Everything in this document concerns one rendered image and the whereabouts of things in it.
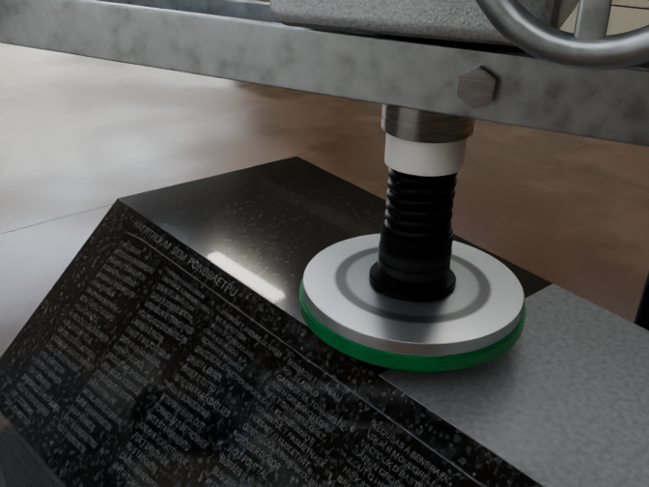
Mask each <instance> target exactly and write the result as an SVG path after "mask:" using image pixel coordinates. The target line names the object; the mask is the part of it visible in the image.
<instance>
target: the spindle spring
mask: <svg viewBox="0 0 649 487"><path fill-rule="evenodd" d="M457 174H458V172H457V173H454V174H451V175H446V176H436V177H415V176H409V175H405V174H403V173H399V171H396V170H394V169H392V168H390V167H389V168H388V176H389V178H388V180H387V185H388V190H387V191H386V196H387V200H386V202H385V206H386V210H385V218H386V220H385V222H384V227H385V229H386V230H387V231H388V232H389V233H391V234H393V235H395V236H397V237H400V238H403V239H407V240H414V241H425V240H431V239H435V238H439V237H441V236H443V235H445V234H446V233H447V232H448V231H449V230H450V228H451V223H452V222H451V218H452V215H453V213H452V208H453V206H454V200H453V198H454V197H455V185H456V183H457V179H456V176H457ZM397 183H399V184H397ZM402 184H404V185H408V186H437V187H430V188H416V187H408V186H402ZM439 185H441V186H439ZM396 193H397V194H396ZM401 194H402V195H406V196H410V197H435V196H439V197H437V198H431V199H412V198H407V197H403V196H401ZM400 206H402V207H407V208H414V209H431V208H436V207H438V208H437V209H432V210H425V211H417V210H409V209H404V208H401V207H400ZM396 215H398V216H402V217H406V218H412V219H429V218H435V217H437V218H436V219H431V220H420V221H418V220H408V219H403V218H400V217H397V216H396ZM394 225H395V226H394ZM396 226H397V227H396ZM398 227H400V228H404V229H409V230H430V229H435V230H432V231H424V232H413V231H407V230H403V229H400V228H398ZM436 228H437V229H436Z"/></svg>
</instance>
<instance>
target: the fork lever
mask: <svg viewBox="0 0 649 487"><path fill-rule="evenodd" d="M0 43H6V44H12V45H18V46H24V47H31V48H36V49H42V50H48V51H55V52H61V53H67V54H72V55H79V56H85V57H91V58H97V59H103V60H109V61H115V62H121V63H128V64H133V65H139V66H145V67H151V68H158V69H164V70H169V71H175V72H187V73H193V74H199V75H205V76H211V77H217V78H223V79H230V80H236V81H241V82H247V83H254V84H260V85H266V86H271V87H278V88H284V89H290V90H296V91H301V92H308V93H314V94H320V95H326V96H333V97H338V98H344V99H350V100H362V101H368V102H373V103H380V104H386V105H392V106H398V107H404V108H410V109H416V110H422V111H429V112H435V113H440V114H446V115H452V116H459V117H465V118H470V119H476V120H483V121H489V122H495V123H501V124H507V125H513V126H519V127H525V128H532V129H542V130H548V131H555V132H561V133H567V134H572V135H579V136H585V137H591V138H597V139H603V140H609V141H615V142H621V143H627V144H634V145H639V146H645V147H649V62H646V63H643V64H640V65H635V66H631V67H627V68H622V69H614V70H601V71H590V70H577V69H570V68H565V67H561V66H557V65H554V64H551V63H548V62H545V61H542V60H540V59H538V58H536V57H533V56H531V55H529V54H527V53H519V52H512V51H504V50H495V49H487V48H480V47H472V46H464V45H456V44H449V43H433V42H425V41H418V40H410V39H402V38H394V37H386V36H378V35H375V34H372V33H361V32H352V31H341V30H330V29H320V28H309V27H298V26H288V25H284V24H282V23H280V22H278V21H277V20H275V19H273V18H272V16H271V13H270V9H269V2H264V1H255V0H0Z"/></svg>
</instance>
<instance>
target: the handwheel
mask: <svg viewBox="0 0 649 487"><path fill-rule="evenodd" d="M476 2H477V4H478V5H479V7H480V9H481V11H482V12H483V13H484V15H485V16H486V18H487V19H488V21H489V22H490V23H491V24H492V25H493V26H494V28H495V29H496V30H497V31H498V32H499V33H500V34H501V35H502V36H503V37H504V38H505V39H506V40H508V41H509V42H510V43H512V44H513V45H515V46H516V47H518V48H519V49H521V50H522V51H524V52H526V53H527V54H529V55H531V56H533V57H536V58H538V59H540V60H542V61H545V62H548V63H551V64H554V65H557V66H561V67H565V68H570V69H577V70H590V71H601V70H614V69H622V68H627V67H631V66H635V65H640V64H643V63H646V62H649V25H646V26H644V27H641V28H638V29H635V30H633V31H629V32H625V33H621V34H614V35H607V25H608V20H609V15H610V9H611V4H612V0H579V1H578V13H577V19H576V25H575V31H574V33H570V32H565V31H563V30H560V29H557V28H554V27H552V26H550V25H548V24H547V23H545V22H543V21H542V20H540V19H538V18H537V17H535V16H534V15H533V14H531V13H530V12H529V11H528V10H527V9H526V8H525V7H524V6H522V4H521V3H520V2H519V1H518V0H476Z"/></svg>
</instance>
